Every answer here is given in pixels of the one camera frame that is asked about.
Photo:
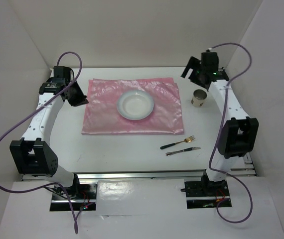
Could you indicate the metal cup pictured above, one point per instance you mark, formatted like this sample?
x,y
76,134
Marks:
x,y
198,98

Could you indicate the gold fork black handle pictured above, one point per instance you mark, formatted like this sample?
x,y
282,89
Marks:
x,y
186,140

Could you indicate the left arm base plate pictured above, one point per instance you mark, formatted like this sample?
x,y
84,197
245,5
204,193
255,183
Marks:
x,y
84,199

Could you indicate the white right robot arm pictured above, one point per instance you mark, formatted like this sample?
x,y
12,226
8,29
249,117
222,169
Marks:
x,y
213,177

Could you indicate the aluminium rail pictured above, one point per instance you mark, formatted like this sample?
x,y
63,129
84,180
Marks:
x,y
247,164
148,174

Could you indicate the aluminium right side rail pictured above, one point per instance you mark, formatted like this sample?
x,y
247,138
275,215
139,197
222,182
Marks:
x,y
247,164

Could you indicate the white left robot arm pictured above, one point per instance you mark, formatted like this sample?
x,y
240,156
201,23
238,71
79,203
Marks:
x,y
32,153

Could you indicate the white scalloped plate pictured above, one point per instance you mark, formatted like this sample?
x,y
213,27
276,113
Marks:
x,y
135,105

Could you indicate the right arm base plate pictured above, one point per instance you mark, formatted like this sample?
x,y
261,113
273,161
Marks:
x,y
197,198

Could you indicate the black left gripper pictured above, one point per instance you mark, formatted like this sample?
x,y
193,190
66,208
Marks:
x,y
80,99

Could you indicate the aluminium front rail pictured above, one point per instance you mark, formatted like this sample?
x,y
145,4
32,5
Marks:
x,y
148,174

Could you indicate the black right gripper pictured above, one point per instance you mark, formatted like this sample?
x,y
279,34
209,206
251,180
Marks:
x,y
193,63

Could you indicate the pink satin rose cloth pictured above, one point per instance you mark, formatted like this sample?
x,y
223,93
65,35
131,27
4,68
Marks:
x,y
102,118

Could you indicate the silver knife black handle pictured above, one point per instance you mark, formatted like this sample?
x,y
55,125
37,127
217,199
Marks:
x,y
183,150

